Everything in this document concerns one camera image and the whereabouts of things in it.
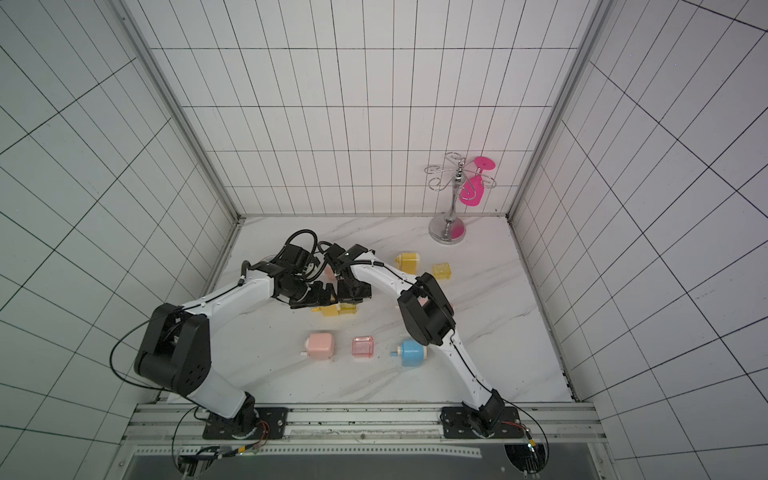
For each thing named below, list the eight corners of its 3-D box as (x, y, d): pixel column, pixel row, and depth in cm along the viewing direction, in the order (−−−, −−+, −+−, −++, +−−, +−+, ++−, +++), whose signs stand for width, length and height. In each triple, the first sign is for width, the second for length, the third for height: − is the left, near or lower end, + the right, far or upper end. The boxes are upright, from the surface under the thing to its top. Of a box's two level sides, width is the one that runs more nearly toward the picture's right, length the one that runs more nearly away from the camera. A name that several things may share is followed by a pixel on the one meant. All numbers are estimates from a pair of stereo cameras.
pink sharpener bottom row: (312, 359, 85) (306, 349, 79) (314, 343, 88) (309, 333, 82) (332, 359, 85) (328, 349, 79) (334, 343, 88) (330, 333, 82)
